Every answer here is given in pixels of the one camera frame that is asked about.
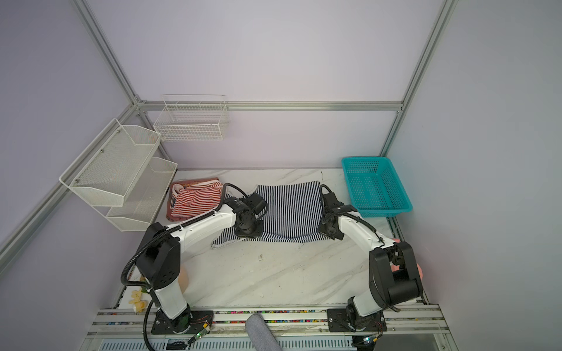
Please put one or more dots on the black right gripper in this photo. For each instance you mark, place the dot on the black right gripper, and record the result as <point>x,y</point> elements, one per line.
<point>322,229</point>

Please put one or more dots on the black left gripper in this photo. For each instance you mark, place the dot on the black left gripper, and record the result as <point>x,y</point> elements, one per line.
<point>258,232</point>

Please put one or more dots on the navy white striped tank top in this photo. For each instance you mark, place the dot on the navy white striped tank top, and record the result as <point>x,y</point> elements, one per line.
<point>292,215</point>

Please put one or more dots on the red white striped tank top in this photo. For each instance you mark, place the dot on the red white striped tank top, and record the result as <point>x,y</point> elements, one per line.
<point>197,199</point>

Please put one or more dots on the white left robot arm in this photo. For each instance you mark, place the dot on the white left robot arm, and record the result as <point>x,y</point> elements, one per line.
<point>160,255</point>

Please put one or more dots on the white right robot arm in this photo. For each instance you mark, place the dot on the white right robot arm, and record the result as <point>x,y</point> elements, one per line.
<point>393,273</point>

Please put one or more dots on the folded red graphic tank top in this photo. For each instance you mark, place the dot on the folded red graphic tank top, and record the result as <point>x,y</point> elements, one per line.
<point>173,213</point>

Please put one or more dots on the teal plastic basket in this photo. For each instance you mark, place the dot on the teal plastic basket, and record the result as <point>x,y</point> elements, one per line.
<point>374,187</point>

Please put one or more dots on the pink watering can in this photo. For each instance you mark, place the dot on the pink watering can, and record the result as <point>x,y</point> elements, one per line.
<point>395,268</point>

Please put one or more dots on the green potted plant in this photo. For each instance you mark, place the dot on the green potted plant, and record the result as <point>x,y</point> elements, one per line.
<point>183,280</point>

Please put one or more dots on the grey foam microphone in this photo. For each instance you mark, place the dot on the grey foam microphone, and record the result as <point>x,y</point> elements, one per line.
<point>260,335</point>

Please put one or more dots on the yellow toy on floor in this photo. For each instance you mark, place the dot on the yellow toy on floor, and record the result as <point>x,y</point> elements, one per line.
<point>137,302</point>

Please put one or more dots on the white mesh wall shelf lower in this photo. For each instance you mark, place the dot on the white mesh wall shelf lower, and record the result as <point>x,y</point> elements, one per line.
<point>144,202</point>

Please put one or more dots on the white mesh wall shelf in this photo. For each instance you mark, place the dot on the white mesh wall shelf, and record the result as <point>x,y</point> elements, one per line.
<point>106,172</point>
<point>144,202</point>

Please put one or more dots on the white wire wall basket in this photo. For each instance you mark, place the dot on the white wire wall basket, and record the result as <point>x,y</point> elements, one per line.
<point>192,117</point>

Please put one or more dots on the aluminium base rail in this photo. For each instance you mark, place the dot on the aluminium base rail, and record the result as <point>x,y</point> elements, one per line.
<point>286,328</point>

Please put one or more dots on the white mesh wall shelf upper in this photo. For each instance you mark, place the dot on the white mesh wall shelf upper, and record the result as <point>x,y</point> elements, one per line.
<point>106,172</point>

